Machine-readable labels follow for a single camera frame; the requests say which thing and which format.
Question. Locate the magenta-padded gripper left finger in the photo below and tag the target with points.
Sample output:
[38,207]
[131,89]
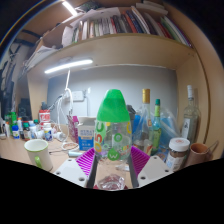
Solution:
[71,171]

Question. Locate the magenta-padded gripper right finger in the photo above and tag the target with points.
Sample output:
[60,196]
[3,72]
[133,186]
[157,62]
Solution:
[153,168]

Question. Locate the clear bottle with green cap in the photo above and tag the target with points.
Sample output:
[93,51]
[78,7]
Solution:
[112,140]

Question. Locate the white hairbrush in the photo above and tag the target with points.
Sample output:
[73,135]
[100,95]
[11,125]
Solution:
[75,153]

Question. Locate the brown jar with white lid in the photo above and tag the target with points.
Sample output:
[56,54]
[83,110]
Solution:
[176,155]

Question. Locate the green glass bottle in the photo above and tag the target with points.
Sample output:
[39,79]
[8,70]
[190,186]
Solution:
[156,130]

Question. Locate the blue and white carton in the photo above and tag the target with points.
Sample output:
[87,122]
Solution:
[86,135]

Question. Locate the pink packet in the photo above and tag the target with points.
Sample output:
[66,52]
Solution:
[73,130]

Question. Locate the brown cup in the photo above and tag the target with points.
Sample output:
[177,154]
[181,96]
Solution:
[198,153]

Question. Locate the glass bottle with gold cap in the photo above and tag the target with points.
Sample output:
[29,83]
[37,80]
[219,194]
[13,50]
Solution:
[145,116]

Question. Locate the white jar with red label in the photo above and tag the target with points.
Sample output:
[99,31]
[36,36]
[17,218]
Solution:
[44,117]

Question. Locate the grey shaker bottle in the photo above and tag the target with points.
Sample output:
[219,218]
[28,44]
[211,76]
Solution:
[131,111]

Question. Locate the tall clear glass bottle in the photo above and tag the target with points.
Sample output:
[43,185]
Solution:
[190,120]

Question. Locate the small white blue-capped bottle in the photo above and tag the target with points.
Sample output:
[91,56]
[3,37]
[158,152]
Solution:
[15,132]

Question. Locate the long under-shelf light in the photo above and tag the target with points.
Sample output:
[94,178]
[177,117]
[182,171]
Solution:
[68,66]

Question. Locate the short shelf light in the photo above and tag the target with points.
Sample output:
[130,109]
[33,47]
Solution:
[69,8]

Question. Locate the white wall outlet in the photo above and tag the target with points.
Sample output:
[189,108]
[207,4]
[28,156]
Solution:
[77,96]

